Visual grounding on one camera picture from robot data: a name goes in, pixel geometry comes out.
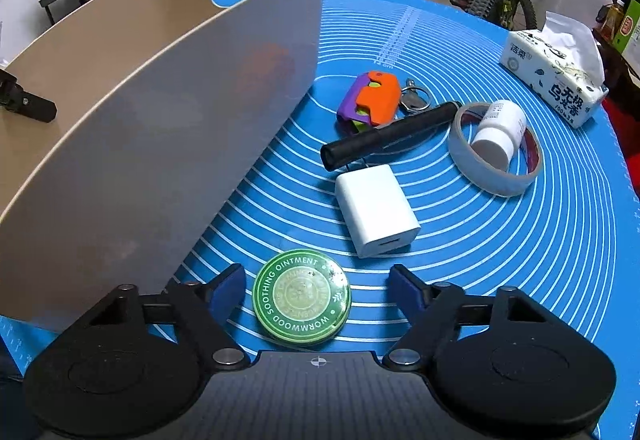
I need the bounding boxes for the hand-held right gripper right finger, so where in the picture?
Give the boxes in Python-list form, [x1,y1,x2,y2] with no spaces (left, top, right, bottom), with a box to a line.
[382,264,556,368]

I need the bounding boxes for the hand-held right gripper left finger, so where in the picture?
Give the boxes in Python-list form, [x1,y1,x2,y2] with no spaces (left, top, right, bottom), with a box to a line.
[75,263,251,368]

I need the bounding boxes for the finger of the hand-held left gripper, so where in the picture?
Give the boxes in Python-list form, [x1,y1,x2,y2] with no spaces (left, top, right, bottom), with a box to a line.
[0,70,57,123]

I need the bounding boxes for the round green ointment tin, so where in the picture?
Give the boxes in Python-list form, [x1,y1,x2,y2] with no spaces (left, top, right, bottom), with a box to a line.
[251,250,352,347]

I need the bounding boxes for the white charger block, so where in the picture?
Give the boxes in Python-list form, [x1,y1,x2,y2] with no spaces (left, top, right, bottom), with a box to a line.
[334,164,421,259]

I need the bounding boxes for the beige plastic storage bin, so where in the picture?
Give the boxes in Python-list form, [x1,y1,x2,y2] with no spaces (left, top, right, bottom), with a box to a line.
[0,0,329,333]

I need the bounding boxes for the white tape roll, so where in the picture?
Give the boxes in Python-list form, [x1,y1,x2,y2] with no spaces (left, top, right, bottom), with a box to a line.
[446,102,544,197]

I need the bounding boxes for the black cylinder pen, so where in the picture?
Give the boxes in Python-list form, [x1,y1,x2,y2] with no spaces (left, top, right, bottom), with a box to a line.
[320,100,463,173]

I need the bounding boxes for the white pill bottle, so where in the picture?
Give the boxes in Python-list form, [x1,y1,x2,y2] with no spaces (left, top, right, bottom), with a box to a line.
[471,100,528,171]

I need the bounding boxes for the purple orange toy knife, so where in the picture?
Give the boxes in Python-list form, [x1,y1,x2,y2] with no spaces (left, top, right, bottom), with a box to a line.
[336,70,403,133]

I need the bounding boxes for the blue silicone baking mat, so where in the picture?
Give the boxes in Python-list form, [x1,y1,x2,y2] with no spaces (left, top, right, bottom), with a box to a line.
[0,0,640,440]

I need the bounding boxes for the white tissue pack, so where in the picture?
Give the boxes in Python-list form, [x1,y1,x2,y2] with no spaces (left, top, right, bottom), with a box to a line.
[499,11,610,129]

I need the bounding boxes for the brown drink bottle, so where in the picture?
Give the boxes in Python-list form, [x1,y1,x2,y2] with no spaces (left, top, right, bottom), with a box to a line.
[597,0,626,40]

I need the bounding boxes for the green white carton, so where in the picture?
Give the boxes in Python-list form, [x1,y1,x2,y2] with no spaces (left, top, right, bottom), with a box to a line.
[612,0,640,55]

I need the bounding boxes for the metal keys on ring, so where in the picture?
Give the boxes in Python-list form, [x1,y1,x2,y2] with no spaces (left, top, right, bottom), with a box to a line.
[397,78,433,115]

